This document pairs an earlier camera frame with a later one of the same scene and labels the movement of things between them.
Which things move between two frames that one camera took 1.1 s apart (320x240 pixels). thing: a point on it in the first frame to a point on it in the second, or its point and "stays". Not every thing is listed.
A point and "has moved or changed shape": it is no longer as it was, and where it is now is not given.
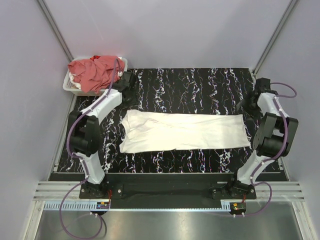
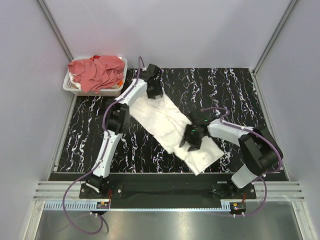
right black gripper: [257, 112] to [196, 145]
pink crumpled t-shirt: [97, 75] stays
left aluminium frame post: [61, 40] stays
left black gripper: [133, 89] to [158, 92]
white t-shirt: [144, 130] has moved or changed shape
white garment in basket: [71, 78] stays
